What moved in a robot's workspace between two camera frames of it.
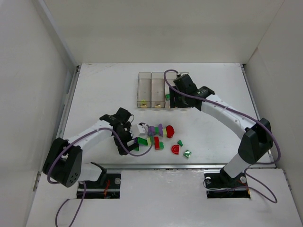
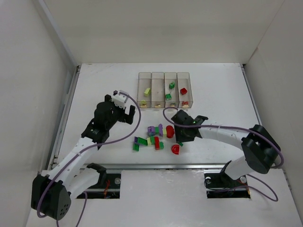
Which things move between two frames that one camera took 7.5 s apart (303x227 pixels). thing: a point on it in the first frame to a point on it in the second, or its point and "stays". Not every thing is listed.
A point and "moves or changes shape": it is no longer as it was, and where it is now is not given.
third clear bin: (170, 77) stays
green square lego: (187, 154) moves or changes shape
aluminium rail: (175, 166) stays
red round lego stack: (170, 131) stays
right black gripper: (177, 97) to (179, 136)
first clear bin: (144, 89) stays
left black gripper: (120, 138) to (122, 114)
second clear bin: (157, 97) stays
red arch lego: (175, 149) stays
